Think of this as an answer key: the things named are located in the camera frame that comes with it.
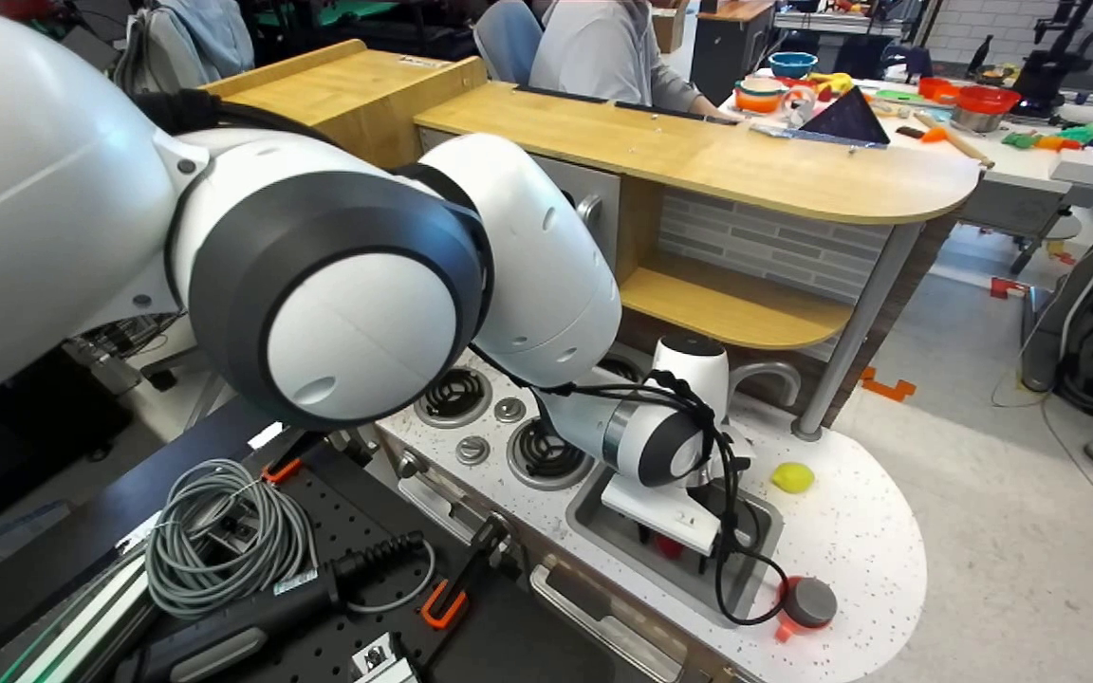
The grey oven door handle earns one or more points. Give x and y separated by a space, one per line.
607 628

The grey toy faucet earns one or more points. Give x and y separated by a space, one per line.
779 375

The black perforated mounting board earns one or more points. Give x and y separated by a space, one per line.
505 635

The grey and red toy cup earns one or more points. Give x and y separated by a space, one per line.
810 606

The stove burner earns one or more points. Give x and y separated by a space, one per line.
455 398
546 461

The left front stove burner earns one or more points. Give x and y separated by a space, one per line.
546 461

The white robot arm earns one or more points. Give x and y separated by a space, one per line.
318 283

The orange black clamp left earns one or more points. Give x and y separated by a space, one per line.
455 594

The wooden toy kitchen shelf unit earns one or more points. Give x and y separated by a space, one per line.
392 105

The white speckled toy kitchen counter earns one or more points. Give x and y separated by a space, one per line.
851 530

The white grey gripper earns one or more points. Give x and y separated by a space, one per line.
666 509

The right front stove burner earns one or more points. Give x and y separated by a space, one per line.
455 398

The seated person in grey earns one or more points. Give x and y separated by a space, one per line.
610 52

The grey stove knob upper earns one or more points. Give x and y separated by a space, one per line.
509 412

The black cable strain relief plug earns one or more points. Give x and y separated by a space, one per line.
232 635

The grey toy sink basin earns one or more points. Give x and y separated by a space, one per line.
724 587

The yellow green toy sponge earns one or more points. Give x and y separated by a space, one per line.
793 474

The grey stove knob lower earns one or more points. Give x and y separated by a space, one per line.
473 450

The grey stove knob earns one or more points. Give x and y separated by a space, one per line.
473 450
509 412

